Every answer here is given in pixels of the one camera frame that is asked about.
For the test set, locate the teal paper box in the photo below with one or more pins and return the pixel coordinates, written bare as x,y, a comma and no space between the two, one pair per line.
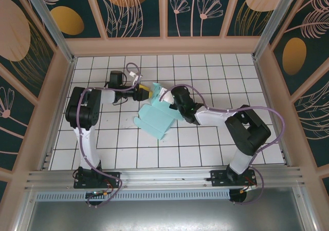
154,118

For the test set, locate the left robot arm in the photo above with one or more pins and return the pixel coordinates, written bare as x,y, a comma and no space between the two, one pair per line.
82,110

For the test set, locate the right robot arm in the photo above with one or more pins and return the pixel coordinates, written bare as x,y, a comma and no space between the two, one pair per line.
213,116

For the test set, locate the small circuit board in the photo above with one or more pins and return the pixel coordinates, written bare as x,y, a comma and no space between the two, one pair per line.
96,193

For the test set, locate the yellow power connector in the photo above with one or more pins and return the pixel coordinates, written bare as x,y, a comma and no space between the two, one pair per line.
248,190

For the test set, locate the grey metal sheet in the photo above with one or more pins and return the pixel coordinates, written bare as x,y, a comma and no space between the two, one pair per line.
164,215

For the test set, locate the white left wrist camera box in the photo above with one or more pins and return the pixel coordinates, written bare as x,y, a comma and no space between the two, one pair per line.
136,81

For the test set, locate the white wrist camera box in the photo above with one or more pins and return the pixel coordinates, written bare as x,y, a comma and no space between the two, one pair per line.
168,96
136,81

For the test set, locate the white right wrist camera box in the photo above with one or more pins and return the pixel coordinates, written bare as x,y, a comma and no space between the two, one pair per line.
168,96

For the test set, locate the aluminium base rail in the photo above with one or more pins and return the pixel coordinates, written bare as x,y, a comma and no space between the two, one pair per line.
164,175

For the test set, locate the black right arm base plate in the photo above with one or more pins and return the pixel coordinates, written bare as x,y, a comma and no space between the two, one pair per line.
218,178

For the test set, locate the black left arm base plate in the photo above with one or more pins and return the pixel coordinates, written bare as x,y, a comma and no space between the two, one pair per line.
113,177

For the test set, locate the wall panel orange circle leaves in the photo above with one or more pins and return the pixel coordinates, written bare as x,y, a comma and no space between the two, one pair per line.
123,0

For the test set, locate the wall panel with flowers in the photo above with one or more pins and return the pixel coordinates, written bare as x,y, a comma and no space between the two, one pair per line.
195,10

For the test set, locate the wall panel with gold oval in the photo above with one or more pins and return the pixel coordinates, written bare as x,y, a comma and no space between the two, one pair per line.
66,20

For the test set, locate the aluminium corner post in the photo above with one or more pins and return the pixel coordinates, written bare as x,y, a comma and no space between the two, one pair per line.
270,23
51,28

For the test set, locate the aluminium table edge rail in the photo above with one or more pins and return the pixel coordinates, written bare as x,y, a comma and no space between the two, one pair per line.
47,159
285,156

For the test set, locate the wall panel gold oval fern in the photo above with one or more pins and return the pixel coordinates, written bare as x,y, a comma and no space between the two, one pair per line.
295,54

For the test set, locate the wall panel single flower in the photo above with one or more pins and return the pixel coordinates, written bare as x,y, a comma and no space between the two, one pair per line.
13,125

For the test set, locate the wall panel pink circle grass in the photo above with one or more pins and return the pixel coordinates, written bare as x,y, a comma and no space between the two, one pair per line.
257,0

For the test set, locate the wall panel large pink circle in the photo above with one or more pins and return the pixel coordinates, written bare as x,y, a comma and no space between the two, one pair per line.
15,36

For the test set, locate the wall panel pink leaves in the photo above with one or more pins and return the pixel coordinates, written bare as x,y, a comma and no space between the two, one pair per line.
313,118

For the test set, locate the aluminium frame strut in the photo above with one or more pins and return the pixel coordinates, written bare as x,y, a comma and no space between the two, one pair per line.
24,210
307,208

